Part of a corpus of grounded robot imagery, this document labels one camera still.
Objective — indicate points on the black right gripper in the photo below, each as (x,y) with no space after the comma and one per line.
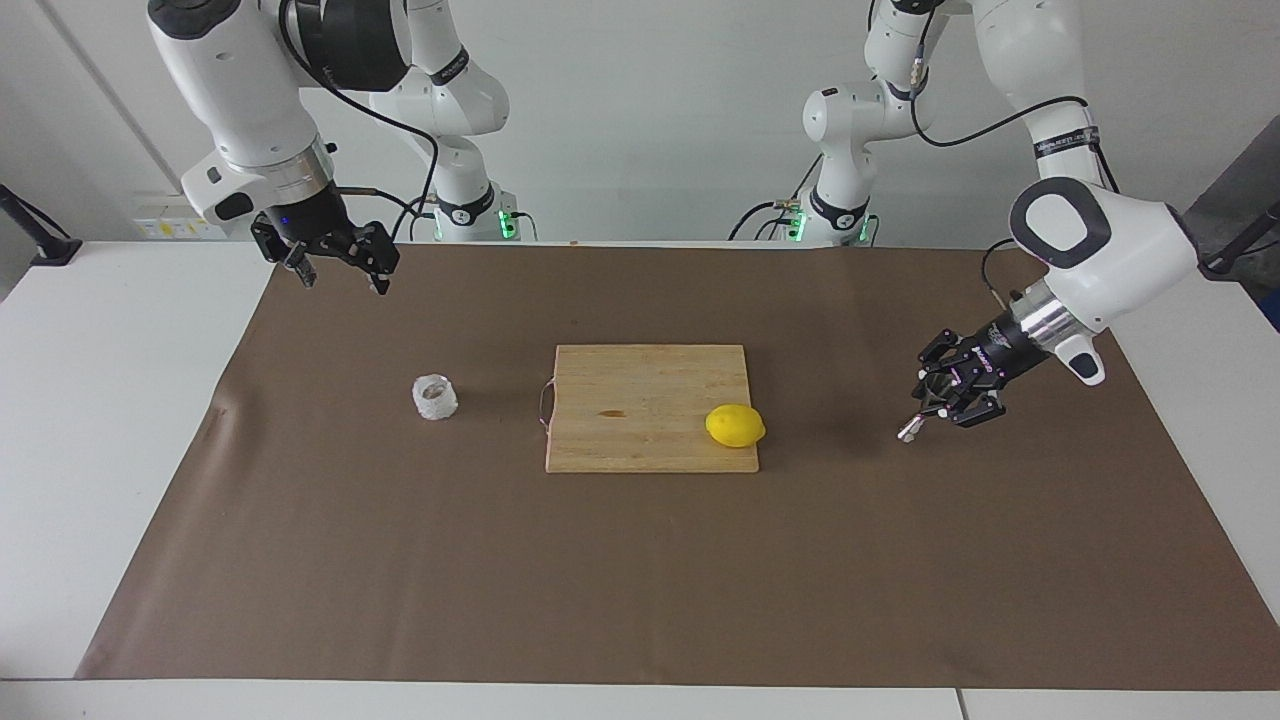
(318,225)

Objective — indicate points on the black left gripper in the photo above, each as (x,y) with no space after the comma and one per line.
(1000,355)

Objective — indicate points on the steel double jigger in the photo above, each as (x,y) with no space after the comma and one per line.
(909,431)

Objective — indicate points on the small clear glass cup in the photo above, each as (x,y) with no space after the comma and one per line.
(435,400)

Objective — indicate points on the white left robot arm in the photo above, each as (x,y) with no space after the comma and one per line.
(1140,250)

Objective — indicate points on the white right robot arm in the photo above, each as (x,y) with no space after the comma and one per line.
(240,90)

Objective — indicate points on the yellow lemon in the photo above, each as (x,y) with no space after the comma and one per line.
(735,426)

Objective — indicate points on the brown paper table mat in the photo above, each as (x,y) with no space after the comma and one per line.
(400,560)

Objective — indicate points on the black clamp stand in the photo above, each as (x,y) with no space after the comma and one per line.
(45,245)
(1235,250)

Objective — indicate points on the wooden cutting board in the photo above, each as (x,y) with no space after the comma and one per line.
(640,400)

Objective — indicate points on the blue object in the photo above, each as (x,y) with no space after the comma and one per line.
(1274,315)

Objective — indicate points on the dark grey panel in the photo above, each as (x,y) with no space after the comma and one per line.
(1245,170)

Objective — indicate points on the white wall socket box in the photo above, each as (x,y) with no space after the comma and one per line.
(165,226)

